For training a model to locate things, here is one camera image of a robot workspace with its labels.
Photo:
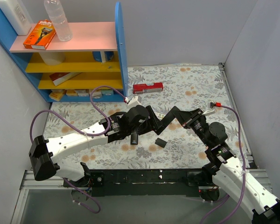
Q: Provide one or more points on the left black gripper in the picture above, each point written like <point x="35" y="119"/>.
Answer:
<point x="150" y="115"/>

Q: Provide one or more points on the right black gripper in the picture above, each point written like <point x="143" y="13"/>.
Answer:
<point x="191" y="119"/>

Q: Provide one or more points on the black battery cover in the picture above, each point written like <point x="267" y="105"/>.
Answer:
<point x="160" y="142"/>

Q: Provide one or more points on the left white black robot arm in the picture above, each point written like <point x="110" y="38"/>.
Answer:
<point x="47" y="156"/>

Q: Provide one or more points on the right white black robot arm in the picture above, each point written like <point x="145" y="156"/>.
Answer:
<point x="225" y="169"/>

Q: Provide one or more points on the white air conditioner remote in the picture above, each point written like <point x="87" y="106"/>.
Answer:
<point x="160" y="116"/>

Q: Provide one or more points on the black slim remote control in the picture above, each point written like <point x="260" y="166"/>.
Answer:
<point x="134" y="139"/>

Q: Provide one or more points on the floral patterned table mat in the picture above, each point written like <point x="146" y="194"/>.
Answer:
<point x="186" y="87"/>

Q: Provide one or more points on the red rectangular box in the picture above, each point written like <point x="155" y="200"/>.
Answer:
<point x="144" y="88"/>

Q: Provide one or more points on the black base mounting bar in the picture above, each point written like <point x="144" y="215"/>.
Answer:
<point x="153" y="182"/>

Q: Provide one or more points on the blue white small box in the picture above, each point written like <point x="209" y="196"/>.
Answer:
<point x="107" y="92"/>

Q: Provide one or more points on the white red small box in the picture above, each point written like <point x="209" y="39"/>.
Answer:
<point x="95" y="94"/>

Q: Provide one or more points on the blue multicolour shelf unit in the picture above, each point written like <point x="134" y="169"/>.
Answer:
<point x="87" y="37"/>

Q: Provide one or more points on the yellow white small box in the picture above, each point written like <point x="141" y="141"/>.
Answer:
<point x="71" y="93"/>

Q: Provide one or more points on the orange yellow small box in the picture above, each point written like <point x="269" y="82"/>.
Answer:
<point x="57" y="95"/>

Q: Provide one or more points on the red white flat box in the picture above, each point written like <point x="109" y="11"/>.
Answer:
<point x="61" y="77"/>

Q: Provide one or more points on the white cylinder container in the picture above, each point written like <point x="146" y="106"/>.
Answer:
<point x="52" y="58"/>

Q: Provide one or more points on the clear plastic water bottle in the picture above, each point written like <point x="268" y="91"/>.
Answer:
<point x="58" y="18"/>

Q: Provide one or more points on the orange razor box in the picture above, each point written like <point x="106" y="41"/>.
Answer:
<point x="41" y="36"/>

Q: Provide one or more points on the white plastic bottle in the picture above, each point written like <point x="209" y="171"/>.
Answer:
<point x="16" y="16"/>

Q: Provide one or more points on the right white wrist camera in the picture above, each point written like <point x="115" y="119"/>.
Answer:
<point x="211" y="105"/>

